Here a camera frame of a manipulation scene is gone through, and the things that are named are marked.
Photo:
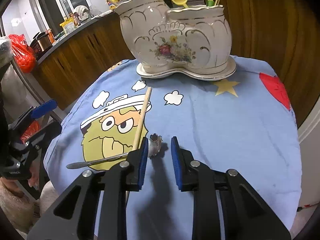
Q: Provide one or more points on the person's left hand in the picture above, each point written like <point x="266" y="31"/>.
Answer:
<point x="35" y="175"/>

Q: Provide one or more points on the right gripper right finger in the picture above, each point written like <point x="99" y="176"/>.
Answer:
<point x="226" y="206"/>

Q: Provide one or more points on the cream ceramic utensil holder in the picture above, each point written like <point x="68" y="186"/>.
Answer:
<point x="194" y="41"/>

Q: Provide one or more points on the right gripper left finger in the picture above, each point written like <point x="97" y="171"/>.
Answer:
<point x="94" y="205"/>

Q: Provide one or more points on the blue cartoon cloth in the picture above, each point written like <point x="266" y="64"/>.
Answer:
<point x="244" y="122"/>

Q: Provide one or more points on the silver metal spoon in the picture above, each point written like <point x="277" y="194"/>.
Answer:
<point x="155" y="144"/>

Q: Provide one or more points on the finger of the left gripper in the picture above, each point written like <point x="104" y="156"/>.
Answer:
<point x="39" y="142"/>
<point x="28" y="117"/>

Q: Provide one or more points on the red plastic bag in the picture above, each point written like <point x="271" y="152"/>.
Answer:
<point x="23" y="54"/>

